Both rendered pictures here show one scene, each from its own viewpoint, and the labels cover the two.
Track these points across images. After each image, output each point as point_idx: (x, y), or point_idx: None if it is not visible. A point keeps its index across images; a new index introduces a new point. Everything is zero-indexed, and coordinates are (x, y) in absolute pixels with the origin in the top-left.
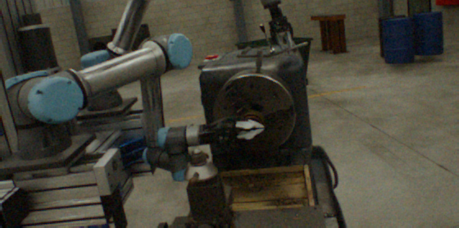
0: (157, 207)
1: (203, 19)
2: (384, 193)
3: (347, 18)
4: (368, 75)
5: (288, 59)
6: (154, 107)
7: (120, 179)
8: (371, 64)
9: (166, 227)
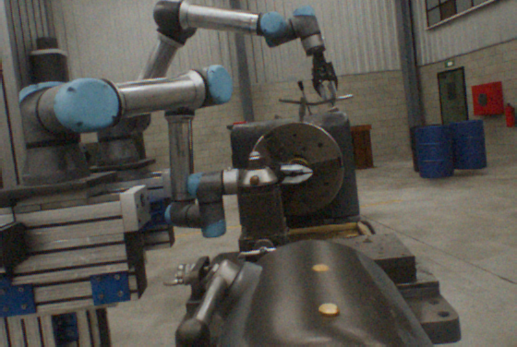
0: (155, 329)
1: (208, 128)
2: None
3: (373, 131)
4: (402, 189)
5: (331, 114)
6: (184, 153)
7: (146, 220)
8: (404, 178)
9: (209, 263)
